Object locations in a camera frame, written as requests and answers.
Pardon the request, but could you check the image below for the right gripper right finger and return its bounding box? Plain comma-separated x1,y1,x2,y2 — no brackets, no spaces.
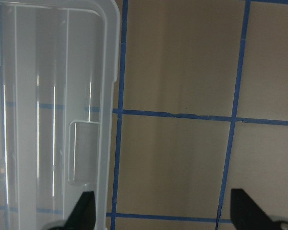
230,189,274,230

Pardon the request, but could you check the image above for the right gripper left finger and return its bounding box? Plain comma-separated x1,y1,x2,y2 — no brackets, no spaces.
44,191,96,230

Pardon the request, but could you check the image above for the clear plastic box lid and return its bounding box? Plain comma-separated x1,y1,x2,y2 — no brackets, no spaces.
0,0,120,230

